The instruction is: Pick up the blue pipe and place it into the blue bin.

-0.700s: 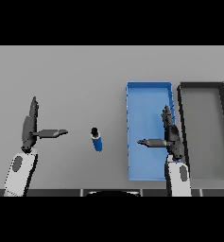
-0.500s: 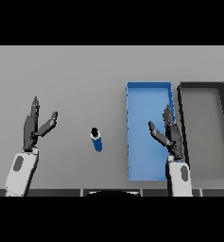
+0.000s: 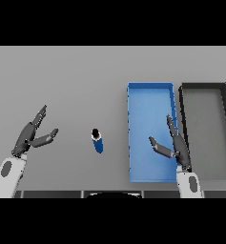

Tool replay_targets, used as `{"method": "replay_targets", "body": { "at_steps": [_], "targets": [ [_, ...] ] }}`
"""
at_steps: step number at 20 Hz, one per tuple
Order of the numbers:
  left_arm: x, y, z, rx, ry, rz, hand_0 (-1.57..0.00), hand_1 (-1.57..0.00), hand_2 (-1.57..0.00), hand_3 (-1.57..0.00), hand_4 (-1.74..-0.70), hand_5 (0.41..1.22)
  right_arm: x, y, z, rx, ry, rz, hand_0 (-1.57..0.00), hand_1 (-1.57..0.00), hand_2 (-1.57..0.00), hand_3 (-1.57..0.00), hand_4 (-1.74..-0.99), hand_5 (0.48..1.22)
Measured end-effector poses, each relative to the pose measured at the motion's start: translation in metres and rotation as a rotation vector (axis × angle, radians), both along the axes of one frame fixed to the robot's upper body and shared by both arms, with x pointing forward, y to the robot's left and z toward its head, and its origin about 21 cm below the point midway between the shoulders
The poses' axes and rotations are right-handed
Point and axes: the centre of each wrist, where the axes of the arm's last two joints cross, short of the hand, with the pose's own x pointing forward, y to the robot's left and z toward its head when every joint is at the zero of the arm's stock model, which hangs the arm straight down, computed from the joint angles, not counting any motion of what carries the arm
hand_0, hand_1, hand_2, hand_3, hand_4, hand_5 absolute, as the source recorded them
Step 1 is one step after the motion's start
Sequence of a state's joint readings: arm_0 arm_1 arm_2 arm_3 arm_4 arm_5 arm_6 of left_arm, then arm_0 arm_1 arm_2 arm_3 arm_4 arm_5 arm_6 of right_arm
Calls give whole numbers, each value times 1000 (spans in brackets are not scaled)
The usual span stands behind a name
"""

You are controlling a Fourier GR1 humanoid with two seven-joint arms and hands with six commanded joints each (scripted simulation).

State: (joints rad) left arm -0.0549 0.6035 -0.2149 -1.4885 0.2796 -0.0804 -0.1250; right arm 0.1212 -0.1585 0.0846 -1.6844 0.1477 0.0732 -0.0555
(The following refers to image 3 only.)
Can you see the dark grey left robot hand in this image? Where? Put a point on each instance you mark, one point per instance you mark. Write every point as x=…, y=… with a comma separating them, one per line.
x=26, y=137

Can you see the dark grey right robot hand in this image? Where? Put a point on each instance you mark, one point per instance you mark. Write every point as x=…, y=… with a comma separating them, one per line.
x=180, y=146

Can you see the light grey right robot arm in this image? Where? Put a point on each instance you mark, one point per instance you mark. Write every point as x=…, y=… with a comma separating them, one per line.
x=189, y=185

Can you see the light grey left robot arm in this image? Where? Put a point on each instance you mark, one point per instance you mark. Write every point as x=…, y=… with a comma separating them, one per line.
x=8, y=176

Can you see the blue bin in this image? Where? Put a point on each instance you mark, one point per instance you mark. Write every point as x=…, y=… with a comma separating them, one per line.
x=151, y=133

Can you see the dark grey bin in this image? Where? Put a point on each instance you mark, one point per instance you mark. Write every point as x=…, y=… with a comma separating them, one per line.
x=209, y=130

